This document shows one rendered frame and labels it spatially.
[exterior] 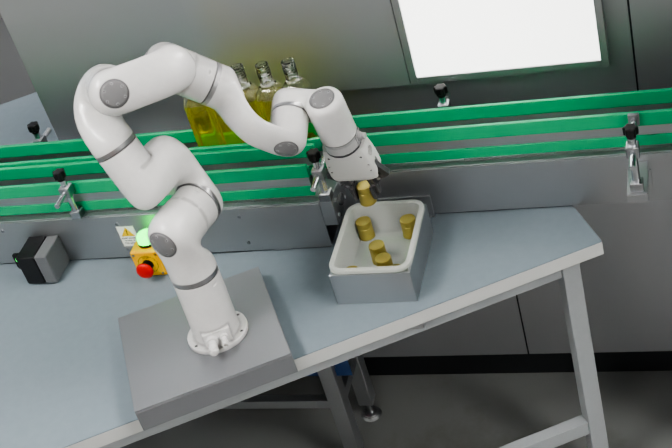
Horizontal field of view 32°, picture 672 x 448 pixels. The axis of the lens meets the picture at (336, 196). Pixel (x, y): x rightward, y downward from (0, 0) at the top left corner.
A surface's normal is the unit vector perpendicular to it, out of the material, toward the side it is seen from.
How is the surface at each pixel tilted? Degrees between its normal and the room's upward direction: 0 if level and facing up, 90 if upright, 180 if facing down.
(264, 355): 3
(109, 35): 90
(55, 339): 0
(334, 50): 90
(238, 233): 90
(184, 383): 3
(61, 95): 90
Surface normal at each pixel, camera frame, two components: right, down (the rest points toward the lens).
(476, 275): -0.24, -0.78
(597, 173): -0.21, 0.62
